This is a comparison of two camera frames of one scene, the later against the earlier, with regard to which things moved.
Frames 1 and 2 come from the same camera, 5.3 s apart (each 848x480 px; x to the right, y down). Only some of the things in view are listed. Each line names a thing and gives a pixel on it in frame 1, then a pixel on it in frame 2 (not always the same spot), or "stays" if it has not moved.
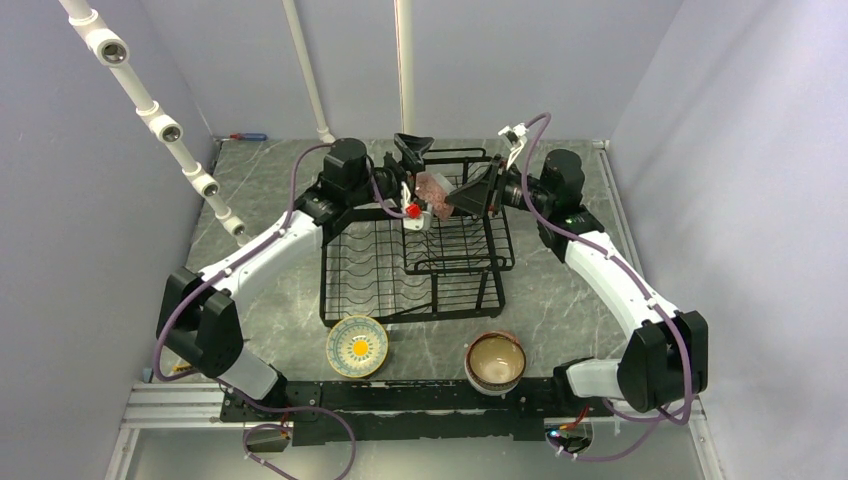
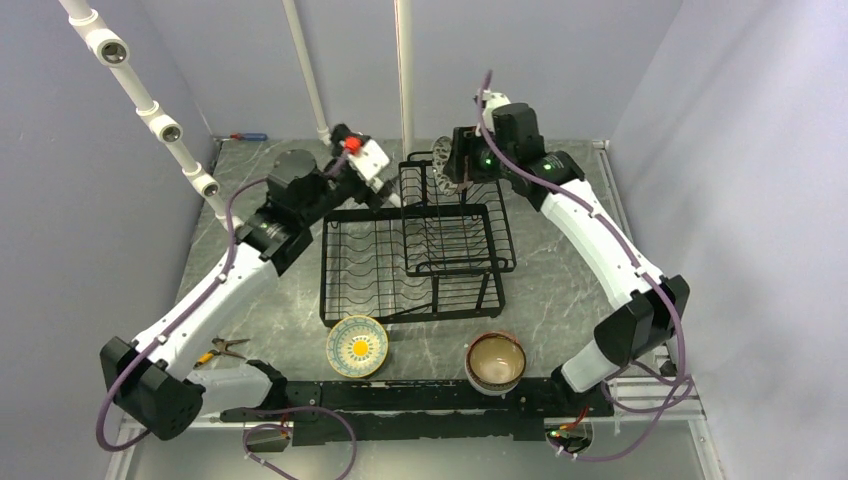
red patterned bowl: [434, 189] → [440, 154]
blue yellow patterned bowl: [357, 346] stays
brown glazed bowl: [494, 362] stays
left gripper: [411, 148] → [372, 198]
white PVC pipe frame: [112, 50] stays
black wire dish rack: [427, 262] stays
